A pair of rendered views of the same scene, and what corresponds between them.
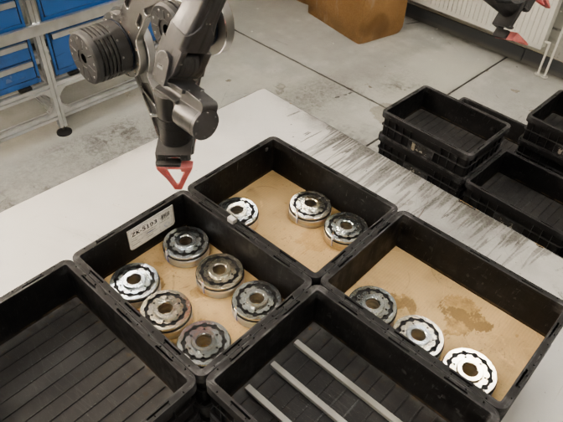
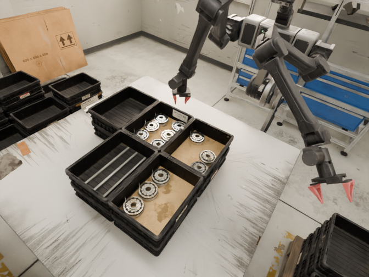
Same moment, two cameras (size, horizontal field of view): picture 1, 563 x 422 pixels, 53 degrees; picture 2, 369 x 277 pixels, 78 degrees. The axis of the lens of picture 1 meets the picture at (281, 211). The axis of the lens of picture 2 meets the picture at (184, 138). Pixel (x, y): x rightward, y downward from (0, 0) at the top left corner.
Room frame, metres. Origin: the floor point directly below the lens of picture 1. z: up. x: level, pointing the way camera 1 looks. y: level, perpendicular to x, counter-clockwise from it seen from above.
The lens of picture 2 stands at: (0.64, -0.94, 1.90)
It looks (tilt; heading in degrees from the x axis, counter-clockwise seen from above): 44 degrees down; 77
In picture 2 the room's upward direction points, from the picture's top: 8 degrees clockwise
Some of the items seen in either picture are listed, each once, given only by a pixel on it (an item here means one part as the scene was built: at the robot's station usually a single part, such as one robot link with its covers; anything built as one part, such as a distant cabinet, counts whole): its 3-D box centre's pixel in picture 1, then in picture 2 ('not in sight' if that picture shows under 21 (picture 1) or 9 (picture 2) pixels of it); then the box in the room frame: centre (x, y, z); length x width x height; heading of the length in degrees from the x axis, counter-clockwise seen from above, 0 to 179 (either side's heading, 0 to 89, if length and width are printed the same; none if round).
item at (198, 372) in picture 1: (191, 272); (159, 123); (0.73, 0.17, 0.92); 0.40 x 0.30 x 0.02; 49
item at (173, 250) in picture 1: (185, 242); (179, 126); (0.87, 0.21, 0.86); 0.10 x 0.10 x 0.01
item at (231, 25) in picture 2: not in sight; (228, 31); (1.13, 0.37, 1.45); 0.09 x 0.08 x 0.12; 137
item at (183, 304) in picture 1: (165, 310); (151, 125); (0.68, 0.22, 0.86); 0.10 x 0.10 x 0.01
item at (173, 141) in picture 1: (174, 130); (181, 87); (0.86, 0.21, 1.17); 0.10 x 0.07 x 0.07; 4
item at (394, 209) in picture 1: (291, 201); (199, 144); (0.96, -0.02, 0.92); 0.40 x 0.30 x 0.02; 49
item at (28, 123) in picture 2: not in sight; (46, 124); (-0.32, 0.88, 0.31); 0.40 x 0.30 x 0.34; 46
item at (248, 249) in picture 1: (193, 288); (159, 129); (0.73, 0.17, 0.87); 0.40 x 0.30 x 0.11; 49
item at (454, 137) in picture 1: (433, 163); (334, 262); (1.84, -0.62, 0.37); 0.40 x 0.30 x 0.45; 46
